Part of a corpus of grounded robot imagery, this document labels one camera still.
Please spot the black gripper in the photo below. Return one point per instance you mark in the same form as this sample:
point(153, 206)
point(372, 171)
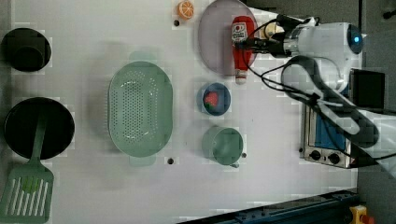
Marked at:
point(274, 45)

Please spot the red plush ketchup bottle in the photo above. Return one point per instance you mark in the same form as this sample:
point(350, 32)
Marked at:
point(242, 28)

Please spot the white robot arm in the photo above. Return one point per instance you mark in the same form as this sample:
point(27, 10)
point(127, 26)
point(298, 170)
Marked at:
point(320, 57)

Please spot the grey round plate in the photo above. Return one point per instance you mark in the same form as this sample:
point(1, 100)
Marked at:
point(215, 34)

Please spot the yellow plush banana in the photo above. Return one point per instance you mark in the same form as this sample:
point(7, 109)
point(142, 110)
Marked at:
point(271, 29)

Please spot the blue small bowl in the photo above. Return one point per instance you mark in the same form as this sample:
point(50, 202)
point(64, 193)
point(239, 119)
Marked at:
point(224, 99)

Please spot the red strawberry in bowl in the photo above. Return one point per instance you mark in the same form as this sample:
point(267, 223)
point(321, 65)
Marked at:
point(211, 100)

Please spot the orange slice toy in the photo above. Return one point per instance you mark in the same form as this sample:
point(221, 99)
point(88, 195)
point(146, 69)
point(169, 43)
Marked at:
point(185, 10)

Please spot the black toaster oven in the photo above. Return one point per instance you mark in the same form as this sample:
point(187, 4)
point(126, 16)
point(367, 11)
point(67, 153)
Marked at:
point(323, 144)

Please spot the green oval colander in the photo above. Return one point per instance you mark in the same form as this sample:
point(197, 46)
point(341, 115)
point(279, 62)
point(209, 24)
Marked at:
point(140, 109)

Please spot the yellow red emergency button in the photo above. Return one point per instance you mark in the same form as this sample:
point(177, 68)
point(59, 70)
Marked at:
point(360, 216)

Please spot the small black pot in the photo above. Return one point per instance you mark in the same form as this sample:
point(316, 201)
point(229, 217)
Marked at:
point(26, 49)

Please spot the green slotted spatula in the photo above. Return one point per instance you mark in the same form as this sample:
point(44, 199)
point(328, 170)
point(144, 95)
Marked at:
point(27, 194)

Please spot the green cup with handle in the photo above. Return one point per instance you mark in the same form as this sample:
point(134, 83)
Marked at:
point(223, 145)

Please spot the blue aluminium frame rail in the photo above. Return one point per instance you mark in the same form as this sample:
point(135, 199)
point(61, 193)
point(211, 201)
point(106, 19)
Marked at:
point(328, 208)

